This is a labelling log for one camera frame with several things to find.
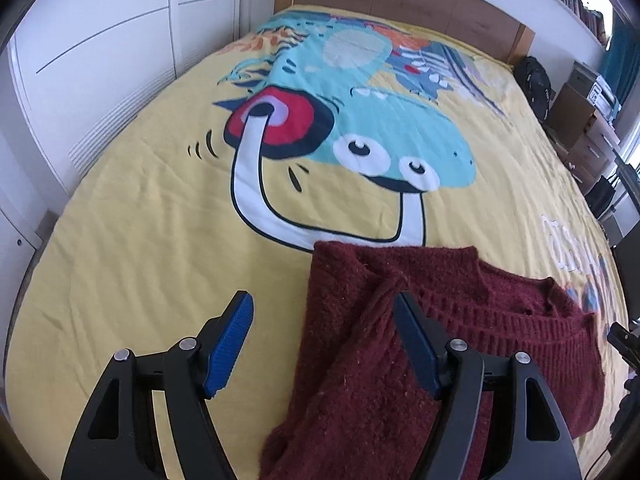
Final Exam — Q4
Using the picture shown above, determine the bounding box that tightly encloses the teal curtain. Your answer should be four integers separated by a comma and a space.
600, 10, 633, 106

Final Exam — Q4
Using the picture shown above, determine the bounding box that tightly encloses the yellow printed blanket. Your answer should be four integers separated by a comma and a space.
5, 4, 631, 480

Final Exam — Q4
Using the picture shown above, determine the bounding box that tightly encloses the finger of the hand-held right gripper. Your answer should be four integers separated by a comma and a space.
606, 322, 640, 362

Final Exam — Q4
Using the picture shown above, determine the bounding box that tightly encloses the white wardrobe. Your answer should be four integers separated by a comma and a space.
0, 0, 281, 261

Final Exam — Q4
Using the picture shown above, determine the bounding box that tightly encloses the black backpack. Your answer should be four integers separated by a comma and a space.
512, 55, 557, 121

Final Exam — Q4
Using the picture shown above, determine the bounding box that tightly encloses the dark office chair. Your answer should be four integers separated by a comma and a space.
611, 225, 640, 326

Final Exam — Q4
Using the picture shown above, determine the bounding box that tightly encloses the wooden drawer cabinet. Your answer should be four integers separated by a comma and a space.
547, 82, 623, 193

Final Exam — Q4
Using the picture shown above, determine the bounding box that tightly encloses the black bag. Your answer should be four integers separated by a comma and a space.
586, 175, 617, 220

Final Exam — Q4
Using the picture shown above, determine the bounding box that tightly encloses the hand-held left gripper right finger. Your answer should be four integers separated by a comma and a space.
394, 292, 584, 480

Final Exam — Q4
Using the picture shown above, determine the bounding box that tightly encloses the dark red knitted sweater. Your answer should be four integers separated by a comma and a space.
257, 241, 606, 480

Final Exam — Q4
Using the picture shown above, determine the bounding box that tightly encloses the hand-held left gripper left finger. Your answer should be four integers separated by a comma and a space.
61, 290, 255, 480

